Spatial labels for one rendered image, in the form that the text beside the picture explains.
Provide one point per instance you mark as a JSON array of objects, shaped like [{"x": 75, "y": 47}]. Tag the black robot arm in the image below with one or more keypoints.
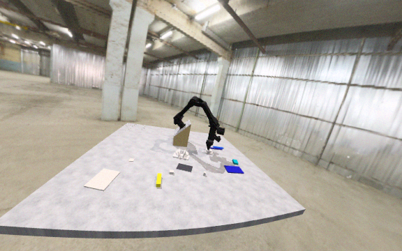
[{"x": 198, "y": 102}]

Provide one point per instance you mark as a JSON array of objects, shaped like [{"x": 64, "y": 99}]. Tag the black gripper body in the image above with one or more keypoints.
[{"x": 210, "y": 138}]

